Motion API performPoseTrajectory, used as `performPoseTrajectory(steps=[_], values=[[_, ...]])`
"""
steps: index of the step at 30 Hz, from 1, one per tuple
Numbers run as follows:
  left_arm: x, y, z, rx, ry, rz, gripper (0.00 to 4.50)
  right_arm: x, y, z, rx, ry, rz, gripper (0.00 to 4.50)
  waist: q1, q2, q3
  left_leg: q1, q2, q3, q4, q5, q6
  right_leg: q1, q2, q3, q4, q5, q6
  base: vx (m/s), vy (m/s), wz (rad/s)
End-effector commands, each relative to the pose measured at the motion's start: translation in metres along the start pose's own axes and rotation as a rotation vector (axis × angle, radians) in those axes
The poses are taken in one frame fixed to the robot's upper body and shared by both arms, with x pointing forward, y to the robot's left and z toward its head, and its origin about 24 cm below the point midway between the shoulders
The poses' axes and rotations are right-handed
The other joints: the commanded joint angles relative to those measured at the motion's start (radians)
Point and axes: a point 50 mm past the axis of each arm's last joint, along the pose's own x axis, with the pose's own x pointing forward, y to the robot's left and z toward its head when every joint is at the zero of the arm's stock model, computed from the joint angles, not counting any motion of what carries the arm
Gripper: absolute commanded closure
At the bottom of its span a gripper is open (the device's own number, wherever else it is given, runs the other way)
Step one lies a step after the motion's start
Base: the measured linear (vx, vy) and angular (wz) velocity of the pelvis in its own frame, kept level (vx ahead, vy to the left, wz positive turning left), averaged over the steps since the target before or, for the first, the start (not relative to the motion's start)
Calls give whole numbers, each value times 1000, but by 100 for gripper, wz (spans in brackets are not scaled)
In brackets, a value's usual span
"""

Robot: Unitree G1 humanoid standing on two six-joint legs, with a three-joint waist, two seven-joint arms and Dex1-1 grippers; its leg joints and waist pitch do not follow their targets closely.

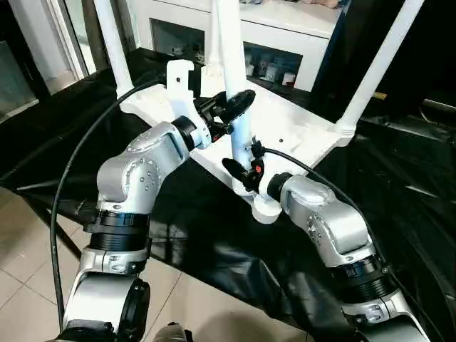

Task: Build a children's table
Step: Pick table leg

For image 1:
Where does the white plastic table leg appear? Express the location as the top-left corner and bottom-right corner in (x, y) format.
(93, 0), (136, 99)
(204, 0), (219, 68)
(338, 0), (427, 138)
(212, 0), (259, 173)

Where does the white plastic table top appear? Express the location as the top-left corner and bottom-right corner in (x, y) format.
(118, 66), (356, 225)

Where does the white glass-door cabinet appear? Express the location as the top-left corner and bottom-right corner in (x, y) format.
(132, 0), (343, 92)

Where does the black work mat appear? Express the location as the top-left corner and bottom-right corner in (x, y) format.
(0, 46), (456, 342)

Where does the black stand leg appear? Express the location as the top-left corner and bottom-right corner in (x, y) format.
(25, 194), (85, 261)

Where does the black backdrop cloth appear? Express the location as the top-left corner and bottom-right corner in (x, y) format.
(313, 0), (456, 108)

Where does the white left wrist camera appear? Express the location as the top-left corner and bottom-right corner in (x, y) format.
(164, 59), (214, 150)

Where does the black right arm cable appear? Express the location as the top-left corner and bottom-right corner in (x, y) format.
(258, 146), (400, 286)

